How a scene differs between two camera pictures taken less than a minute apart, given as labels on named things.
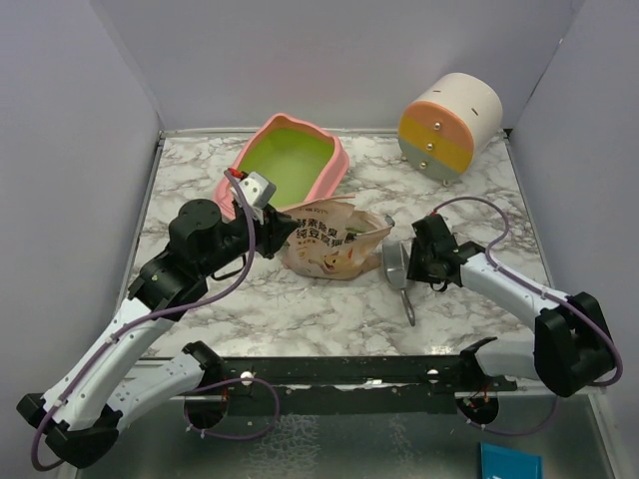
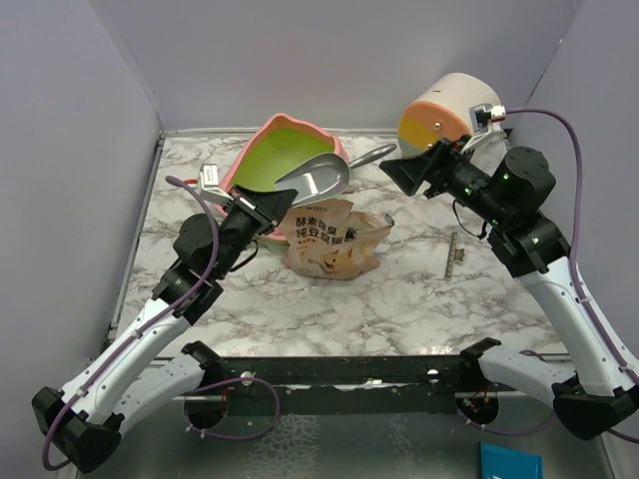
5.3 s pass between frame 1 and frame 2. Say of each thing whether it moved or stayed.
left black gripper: moved
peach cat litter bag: stayed
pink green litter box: stayed
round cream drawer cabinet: stayed
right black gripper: moved
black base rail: stayed
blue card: stayed
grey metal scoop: moved
